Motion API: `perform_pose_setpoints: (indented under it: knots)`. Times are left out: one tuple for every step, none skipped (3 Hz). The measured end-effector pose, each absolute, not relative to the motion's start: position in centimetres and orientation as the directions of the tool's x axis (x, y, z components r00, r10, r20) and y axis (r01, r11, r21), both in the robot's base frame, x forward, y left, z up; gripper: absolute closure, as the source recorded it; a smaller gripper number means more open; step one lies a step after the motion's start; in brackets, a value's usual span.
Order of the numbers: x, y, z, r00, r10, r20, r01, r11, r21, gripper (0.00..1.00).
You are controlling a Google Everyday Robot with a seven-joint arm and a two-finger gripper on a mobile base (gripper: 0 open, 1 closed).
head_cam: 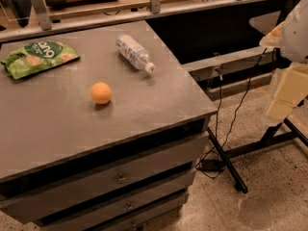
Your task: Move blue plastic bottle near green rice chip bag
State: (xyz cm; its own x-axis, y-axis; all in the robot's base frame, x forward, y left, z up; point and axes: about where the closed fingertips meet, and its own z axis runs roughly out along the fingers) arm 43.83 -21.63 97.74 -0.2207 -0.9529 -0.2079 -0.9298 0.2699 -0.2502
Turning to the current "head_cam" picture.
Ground black power adapter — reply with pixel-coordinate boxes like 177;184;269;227
200;160;224;171

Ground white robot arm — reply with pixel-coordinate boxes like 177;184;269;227
260;0;308;123

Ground grey drawer cabinet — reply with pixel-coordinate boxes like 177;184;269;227
0;21;216;231

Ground orange ball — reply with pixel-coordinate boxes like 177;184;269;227
90;83;112;104

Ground black cable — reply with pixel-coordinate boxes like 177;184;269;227
195;47;268;180

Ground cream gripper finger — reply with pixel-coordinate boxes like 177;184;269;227
265;63;308;122

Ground clear blue plastic bottle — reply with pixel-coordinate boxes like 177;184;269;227
115;35;155;73

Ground green rice chip bag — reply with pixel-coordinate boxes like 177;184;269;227
1;40;80;80

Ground metal railing frame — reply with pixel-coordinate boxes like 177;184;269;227
0;0;267;43

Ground black metal table frame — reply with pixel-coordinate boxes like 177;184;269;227
199;117;308;193

